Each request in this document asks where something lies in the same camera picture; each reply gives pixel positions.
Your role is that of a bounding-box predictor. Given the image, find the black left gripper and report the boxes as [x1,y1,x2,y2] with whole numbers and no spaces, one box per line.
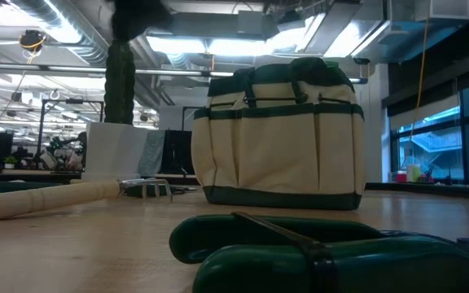
[111,0,174,42]

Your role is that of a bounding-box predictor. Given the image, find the beige green canvas gardening bag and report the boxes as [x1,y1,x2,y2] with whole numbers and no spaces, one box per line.
[191,56,366,212]

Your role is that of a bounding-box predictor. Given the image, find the steel hand rake wooden handle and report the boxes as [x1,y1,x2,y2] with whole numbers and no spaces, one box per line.
[0,177,174,221]

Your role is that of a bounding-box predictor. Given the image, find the long-bladed shears green handles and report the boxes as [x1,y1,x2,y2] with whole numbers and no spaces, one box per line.
[0,181,173,204]

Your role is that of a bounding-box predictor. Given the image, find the pruning shears green handles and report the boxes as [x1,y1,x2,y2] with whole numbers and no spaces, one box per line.
[168,211,469,293]

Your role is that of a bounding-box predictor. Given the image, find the silver ceiling pipe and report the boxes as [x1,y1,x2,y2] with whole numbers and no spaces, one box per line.
[0,63,368,85]

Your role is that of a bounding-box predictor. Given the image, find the tall green cactus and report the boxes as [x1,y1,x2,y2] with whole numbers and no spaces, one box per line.
[103,38,136,125]

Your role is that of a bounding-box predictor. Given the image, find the black partition screen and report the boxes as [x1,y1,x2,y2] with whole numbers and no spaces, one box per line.
[160,129,195,176]

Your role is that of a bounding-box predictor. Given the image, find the pale green bottle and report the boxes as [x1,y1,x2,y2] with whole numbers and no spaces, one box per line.
[406,164,422,183]

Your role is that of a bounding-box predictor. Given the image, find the neighbour black rig frame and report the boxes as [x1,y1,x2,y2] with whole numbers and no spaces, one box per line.
[182,106,197,131]

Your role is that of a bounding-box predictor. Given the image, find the black yellow ceiling cable reel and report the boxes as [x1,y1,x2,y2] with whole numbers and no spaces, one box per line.
[18,28,47,54]

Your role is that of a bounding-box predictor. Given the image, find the yellow power cord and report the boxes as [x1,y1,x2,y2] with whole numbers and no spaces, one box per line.
[415,15,431,111]

